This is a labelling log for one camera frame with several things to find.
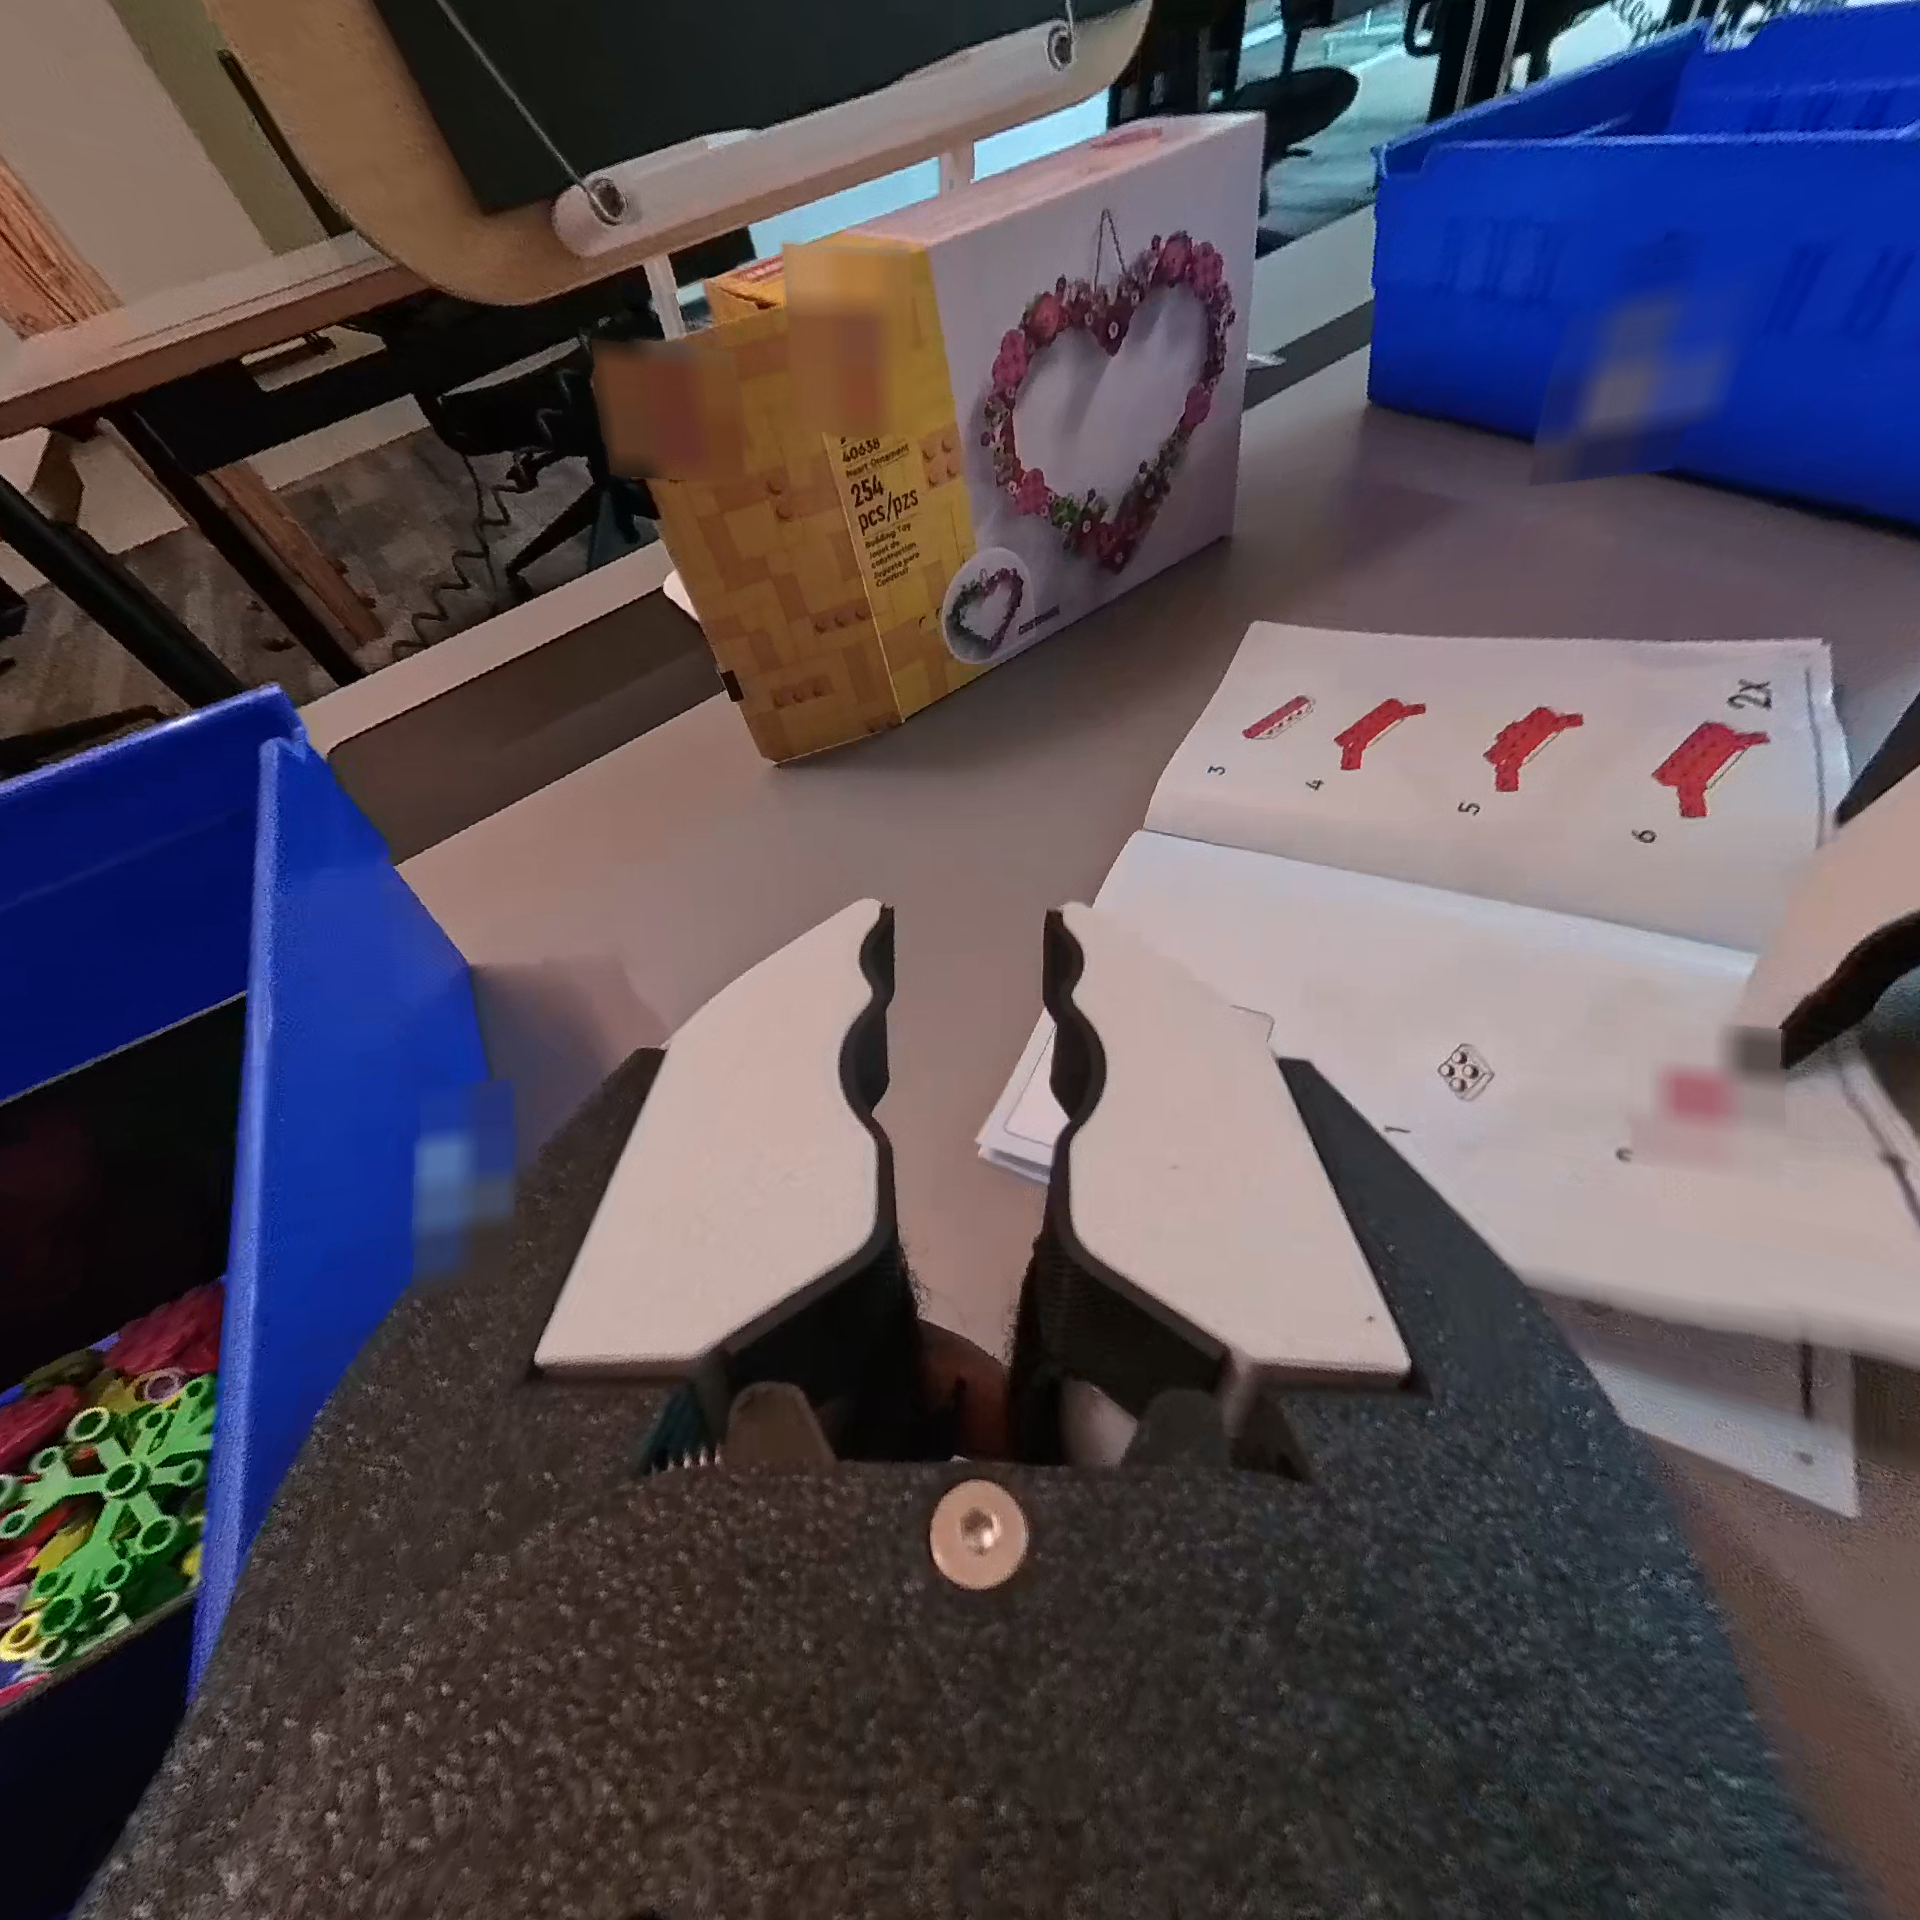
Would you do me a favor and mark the pile of colourful bricks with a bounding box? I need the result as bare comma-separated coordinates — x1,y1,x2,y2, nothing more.
0,1278,227,1705

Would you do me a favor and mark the wooden table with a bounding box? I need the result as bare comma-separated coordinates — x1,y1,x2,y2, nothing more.
0,151,452,706

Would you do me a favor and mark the heart wreath set box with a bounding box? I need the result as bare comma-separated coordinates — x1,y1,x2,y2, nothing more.
657,109,1271,769

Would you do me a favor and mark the pale framed board on stand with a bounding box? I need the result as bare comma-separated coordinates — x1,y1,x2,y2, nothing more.
202,0,1163,349

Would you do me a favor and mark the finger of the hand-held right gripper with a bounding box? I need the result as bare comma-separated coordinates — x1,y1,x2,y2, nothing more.
1740,813,1920,1071

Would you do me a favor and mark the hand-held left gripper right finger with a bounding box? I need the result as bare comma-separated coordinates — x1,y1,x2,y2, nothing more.
1039,895,1414,1388

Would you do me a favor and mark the white instruction booklet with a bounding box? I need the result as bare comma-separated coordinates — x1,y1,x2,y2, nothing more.
975,620,1920,1519

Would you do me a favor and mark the blue bin with colourful bricks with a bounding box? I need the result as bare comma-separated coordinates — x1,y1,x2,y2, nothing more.
0,680,506,1920

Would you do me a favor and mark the blue bin with red bricks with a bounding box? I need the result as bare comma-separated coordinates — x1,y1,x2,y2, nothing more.
1364,7,1920,529

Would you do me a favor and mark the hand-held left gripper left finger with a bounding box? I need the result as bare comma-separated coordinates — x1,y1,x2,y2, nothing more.
529,895,906,1385

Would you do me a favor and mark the black office chair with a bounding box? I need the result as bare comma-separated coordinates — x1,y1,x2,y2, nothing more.
415,224,754,606
1114,0,1359,249

